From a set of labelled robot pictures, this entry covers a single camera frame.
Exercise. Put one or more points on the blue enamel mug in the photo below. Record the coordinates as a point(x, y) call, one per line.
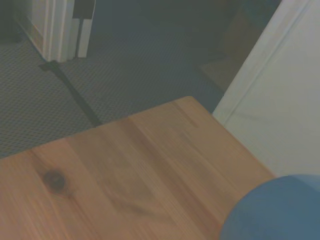
point(275, 212)

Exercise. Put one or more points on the white folding partition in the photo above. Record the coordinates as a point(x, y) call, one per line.
point(57, 37)

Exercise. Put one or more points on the white panel board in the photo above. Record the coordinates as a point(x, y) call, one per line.
point(280, 100)

